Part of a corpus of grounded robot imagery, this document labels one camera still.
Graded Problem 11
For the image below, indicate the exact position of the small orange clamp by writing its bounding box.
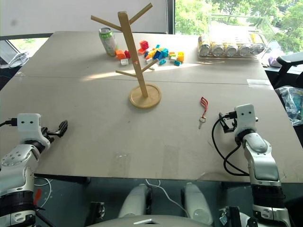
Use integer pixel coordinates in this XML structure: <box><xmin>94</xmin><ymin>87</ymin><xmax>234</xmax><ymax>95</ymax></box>
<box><xmin>33</xmin><ymin>188</ymin><xmax>43</xmax><ymax>207</ymax></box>

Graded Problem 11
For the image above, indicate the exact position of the silver key with red strap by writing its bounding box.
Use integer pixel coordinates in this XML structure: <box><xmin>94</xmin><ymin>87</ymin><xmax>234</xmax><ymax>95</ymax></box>
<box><xmin>198</xmin><ymin>96</ymin><xmax>210</xmax><ymax>130</ymax></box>

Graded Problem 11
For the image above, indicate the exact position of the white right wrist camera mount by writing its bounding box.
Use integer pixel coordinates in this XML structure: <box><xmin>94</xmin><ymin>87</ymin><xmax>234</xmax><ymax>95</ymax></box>
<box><xmin>234</xmin><ymin>103</ymin><xmax>259</xmax><ymax>137</ymax></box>

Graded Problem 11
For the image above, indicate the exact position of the purple and white packet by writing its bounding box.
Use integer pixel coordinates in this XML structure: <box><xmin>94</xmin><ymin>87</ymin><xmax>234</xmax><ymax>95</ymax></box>
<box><xmin>267</xmin><ymin>55</ymin><xmax>281</xmax><ymax>69</ymax></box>

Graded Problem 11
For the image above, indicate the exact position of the black office chair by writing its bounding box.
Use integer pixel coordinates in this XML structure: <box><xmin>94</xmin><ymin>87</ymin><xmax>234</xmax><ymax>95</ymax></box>
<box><xmin>272</xmin><ymin>52</ymin><xmax>303</xmax><ymax>91</ymax></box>

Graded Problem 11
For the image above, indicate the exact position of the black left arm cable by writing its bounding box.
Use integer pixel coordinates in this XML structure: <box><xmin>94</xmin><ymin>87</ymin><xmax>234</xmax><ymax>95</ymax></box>
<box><xmin>0</xmin><ymin>119</ymin><xmax>18</xmax><ymax>127</ymax></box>

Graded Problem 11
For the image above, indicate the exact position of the green drink can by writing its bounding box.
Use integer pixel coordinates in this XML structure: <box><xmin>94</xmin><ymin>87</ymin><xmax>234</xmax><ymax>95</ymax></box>
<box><xmin>98</xmin><ymin>27</ymin><xmax>118</xmax><ymax>57</ymax></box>

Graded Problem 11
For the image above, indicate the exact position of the silver drink can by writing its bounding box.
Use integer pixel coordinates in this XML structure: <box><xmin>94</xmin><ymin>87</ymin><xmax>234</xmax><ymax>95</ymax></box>
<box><xmin>239</xmin><ymin>45</ymin><xmax>252</xmax><ymax>57</ymax></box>
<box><xmin>251</xmin><ymin>44</ymin><xmax>265</xmax><ymax>55</ymax></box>
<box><xmin>211</xmin><ymin>44</ymin><xmax>225</xmax><ymax>57</ymax></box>
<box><xmin>224</xmin><ymin>44</ymin><xmax>239</xmax><ymax>57</ymax></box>
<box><xmin>199</xmin><ymin>44</ymin><xmax>212</xmax><ymax>57</ymax></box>

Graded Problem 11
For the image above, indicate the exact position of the wooden tree-shaped hanger stand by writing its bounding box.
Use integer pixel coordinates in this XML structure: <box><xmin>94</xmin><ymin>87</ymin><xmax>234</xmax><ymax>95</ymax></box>
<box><xmin>90</xmin><ymin>2</ymin><xmax>162</xmax><ymax>110</ymax></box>

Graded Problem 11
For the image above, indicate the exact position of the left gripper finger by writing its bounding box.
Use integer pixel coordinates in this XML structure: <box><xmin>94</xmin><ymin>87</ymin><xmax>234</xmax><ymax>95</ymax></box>
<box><xmin>48</xmin><ymin>129</ymin><xmax>65</xmax><ymax>139</ymax></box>
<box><xmin>58</xmin><ymin>120</ymin><xmax>69</xmax><ymax>133</ymax></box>

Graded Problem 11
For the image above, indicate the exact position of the white crumpled cloth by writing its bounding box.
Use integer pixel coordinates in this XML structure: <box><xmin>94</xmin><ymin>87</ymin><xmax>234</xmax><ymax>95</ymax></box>
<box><xmin>8</xmin><ymin>52</ymin><xmax>30</xmax><ymax>69</ymax></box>

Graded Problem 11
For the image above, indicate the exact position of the clear bag with blue items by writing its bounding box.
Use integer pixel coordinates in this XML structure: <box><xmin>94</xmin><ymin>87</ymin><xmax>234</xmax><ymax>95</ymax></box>
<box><xmin>278</xmin><ymin>86</ymin><xmax>303</xmax><ymax>126</ymax></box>

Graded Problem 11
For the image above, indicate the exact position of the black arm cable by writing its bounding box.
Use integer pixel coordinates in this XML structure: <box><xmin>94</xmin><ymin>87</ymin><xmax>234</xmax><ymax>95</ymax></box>
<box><xmin>211</xmin><ymin>111</ymin><xmax>250</xmax><ymax>176</ymax></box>
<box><xmin>0</xmin><ymin>119</ymin><xmax>18</xmax><ymax>127</ymax></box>

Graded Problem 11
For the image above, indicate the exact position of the grey robot torso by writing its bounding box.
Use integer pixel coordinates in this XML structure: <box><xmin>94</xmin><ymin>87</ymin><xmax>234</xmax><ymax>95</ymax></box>
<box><xmin>86</xmin><ymin>214</ymin><xmax>214</xmax><ymax>227</ymax></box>

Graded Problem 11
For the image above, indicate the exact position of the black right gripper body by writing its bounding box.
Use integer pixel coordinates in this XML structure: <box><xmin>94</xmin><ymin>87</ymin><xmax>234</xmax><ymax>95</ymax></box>
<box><xmin>226</xmin><ymin>117</ymin><xmax>239</xmax><ymax>135</ymax></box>

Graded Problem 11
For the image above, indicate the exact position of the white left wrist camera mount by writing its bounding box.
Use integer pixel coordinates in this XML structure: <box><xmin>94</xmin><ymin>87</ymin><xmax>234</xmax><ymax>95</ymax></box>
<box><xmin>17</xmin><ymin>113</ymin><xmax>52</xmax><ymax>145</ymax></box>

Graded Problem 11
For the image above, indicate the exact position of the thin white cable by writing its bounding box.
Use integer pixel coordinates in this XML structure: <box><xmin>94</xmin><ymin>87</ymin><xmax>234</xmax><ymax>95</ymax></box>
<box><xmin>144</xmin><ymin>179</ymin><xmax>190</xmax><ymax>215</ymax></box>
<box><xmin>35</xmin><ymin>176</ymin><xmax>53</xmax><ymax>204</ymax></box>

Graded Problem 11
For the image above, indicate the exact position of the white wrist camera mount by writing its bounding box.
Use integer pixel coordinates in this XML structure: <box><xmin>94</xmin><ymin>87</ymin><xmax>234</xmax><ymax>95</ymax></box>
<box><xmin>17</xmin><ymin>113</ymin><xmax>52</xmax><ymax>145</ymax></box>
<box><xmin>234</xmin><ymin>103</ymin><xmax>259</xmax><ymax>137</ymax></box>

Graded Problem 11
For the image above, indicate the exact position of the clear tape strip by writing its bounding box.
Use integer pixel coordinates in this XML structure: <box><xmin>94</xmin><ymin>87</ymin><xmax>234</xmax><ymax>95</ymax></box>
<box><xmin>247</xmin><ymin>79</ymin><xmax>273</xmax><ymax>87</ymax></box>

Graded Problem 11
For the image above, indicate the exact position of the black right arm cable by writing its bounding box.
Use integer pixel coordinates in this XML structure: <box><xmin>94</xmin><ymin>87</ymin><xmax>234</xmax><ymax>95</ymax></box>
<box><xmin>211</xmin><ymin>111</ymin><xmax>250</xmax><ymax>176</ymax></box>

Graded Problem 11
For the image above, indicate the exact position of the clear plastic can rack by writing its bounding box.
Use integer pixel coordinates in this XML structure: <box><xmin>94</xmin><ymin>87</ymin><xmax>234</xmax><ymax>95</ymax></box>
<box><xmin>197</xmin><ymin>13</ymin><xmax>271</xmax><ymax>60</ymax></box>

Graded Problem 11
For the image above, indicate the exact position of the black table frame bar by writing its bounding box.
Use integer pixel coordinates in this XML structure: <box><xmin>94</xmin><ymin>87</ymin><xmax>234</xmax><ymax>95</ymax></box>
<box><xmin>34</xmin><ymin>173</ymin><xmax>92</xmax><ymax>185</ymax></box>

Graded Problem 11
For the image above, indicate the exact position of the dark window frame post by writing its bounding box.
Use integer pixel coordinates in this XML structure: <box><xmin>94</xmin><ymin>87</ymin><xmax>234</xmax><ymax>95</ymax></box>
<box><xmin>165</xmin><ymin>0</ymin><xmax>176</xmax><ymax>34</ymax></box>

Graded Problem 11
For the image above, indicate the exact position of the white rounded robot leg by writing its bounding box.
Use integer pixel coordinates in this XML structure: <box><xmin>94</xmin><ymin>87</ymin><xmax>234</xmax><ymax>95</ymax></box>
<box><xmin>117</xmin><ymin>183</ymin><xmax>152</xmax><ymax>218</ymax></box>
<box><xmin>181</xmin><ymin>183</ymin><xmax>214</xmax><ymax>225</ymax></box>

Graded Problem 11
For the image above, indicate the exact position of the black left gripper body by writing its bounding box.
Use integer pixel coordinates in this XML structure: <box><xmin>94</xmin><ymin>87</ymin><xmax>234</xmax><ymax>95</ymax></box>
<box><xmin>40</xmin><ymin>126</ymin><xmax>57</xmax><ymax>144</ymax></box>

